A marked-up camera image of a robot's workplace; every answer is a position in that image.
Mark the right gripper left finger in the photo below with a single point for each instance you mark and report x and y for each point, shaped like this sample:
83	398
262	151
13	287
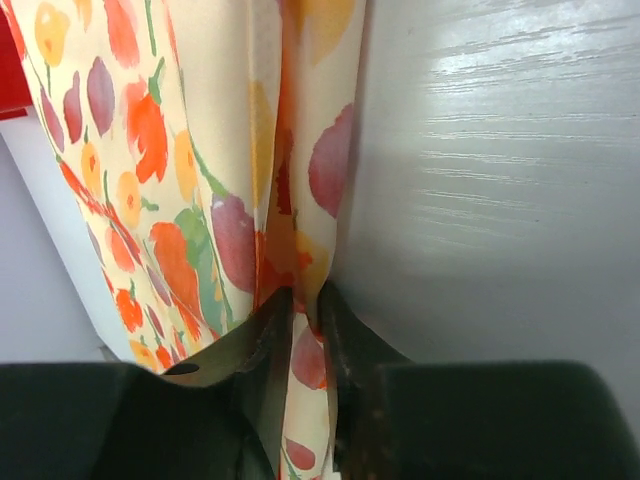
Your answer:
216	415

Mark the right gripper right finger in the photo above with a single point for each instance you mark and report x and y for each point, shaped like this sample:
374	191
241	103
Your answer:
399	419

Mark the orange floral print skirt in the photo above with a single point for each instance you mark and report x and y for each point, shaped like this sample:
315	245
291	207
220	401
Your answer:
206	145

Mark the red plastic tray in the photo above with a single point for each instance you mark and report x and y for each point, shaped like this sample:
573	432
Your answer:
15	94

